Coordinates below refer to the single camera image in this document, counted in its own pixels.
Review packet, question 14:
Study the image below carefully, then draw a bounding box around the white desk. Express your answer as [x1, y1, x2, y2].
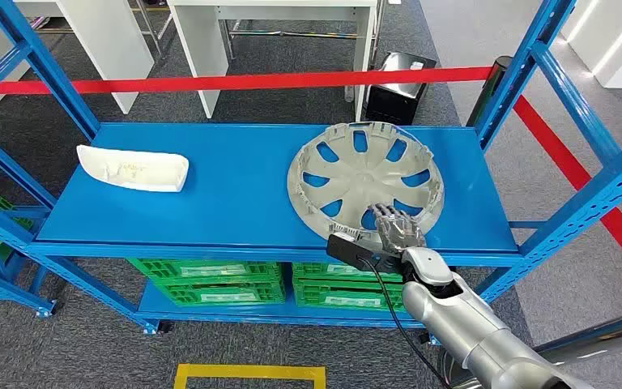
[0, 0, 155, 115]
[167, 0, 379, 122]

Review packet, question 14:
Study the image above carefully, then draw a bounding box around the grey plastic wheel cover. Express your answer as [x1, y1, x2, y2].
[287, 122, 445, 244]

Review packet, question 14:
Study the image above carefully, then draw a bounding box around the shiny metal pole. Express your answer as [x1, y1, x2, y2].
[445, 303, 622, 389]

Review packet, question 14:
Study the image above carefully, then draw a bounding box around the black bin with shiny lid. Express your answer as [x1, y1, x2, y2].
[364, 52, 437, 126]

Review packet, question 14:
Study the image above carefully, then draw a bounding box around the black stanchion post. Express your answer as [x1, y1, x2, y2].
[465, 55, 515, 130]

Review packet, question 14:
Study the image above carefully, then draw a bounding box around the red barrier belt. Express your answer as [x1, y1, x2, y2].
[0, 66, 495, 97]
[512, 95, 622, 272]

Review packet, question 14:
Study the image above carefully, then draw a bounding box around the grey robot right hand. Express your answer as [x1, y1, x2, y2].
[369, 203, 428, 254]

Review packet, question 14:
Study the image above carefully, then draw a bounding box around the yellow floor tape square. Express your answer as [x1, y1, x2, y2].
[173, 364, 327, 389]

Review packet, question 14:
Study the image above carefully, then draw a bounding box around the white plastic shell part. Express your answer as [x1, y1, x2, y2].
[76, 144, 190, 193]

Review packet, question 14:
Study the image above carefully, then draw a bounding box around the black camera cable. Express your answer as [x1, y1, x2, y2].
[358, 257, 454, 389]

